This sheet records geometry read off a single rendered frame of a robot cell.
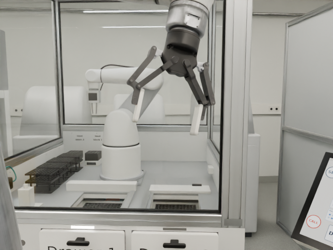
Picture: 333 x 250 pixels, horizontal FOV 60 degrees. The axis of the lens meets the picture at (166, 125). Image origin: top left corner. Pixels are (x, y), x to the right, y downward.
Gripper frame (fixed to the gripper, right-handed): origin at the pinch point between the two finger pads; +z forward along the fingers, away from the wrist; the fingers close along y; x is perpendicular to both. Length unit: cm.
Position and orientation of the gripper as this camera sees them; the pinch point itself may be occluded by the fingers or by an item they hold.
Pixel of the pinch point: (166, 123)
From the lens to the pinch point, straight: 62.8
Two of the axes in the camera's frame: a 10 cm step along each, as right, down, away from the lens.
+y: 9.3, 2.1, 2.8
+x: -3.0, 0.2, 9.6
